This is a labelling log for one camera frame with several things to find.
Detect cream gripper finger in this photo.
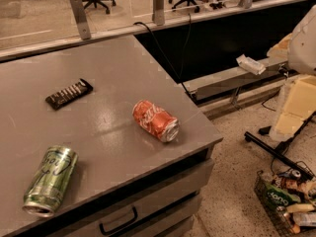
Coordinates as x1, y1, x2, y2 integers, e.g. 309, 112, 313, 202
267, 34, 292, 58
269, 75, 316, 141

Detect black rxbar chocolate bar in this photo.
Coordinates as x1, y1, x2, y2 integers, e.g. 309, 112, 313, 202
45, 79, 94, 111

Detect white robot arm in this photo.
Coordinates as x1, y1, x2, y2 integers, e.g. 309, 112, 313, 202
268, 6, 316, 141

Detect red coke can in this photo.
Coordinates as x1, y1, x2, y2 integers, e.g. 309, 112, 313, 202
132, 100, 180, 143

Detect green soda can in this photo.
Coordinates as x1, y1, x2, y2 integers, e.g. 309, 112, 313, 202
23, 145, 78, 217

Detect white plastic packet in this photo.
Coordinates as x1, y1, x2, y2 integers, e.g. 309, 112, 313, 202
236, 54, 266, 75

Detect black stand base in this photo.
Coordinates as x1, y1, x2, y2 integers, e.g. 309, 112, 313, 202
244, 113, 316, 181

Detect wire basket of snacks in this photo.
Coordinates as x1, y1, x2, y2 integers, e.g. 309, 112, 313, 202
255, 170, 316, 237

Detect black cable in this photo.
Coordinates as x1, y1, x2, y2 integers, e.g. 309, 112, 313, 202
132, 13, 194, 97

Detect metal glass post middle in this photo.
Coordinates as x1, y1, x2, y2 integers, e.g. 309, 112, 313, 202
152, 0, 165, 26

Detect grey drawer with black handle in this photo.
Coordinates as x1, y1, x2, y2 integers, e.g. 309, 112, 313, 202
49, 158, 213, 237

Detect metal glass post left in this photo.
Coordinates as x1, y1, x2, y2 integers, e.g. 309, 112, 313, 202
69, 0, 91, 40

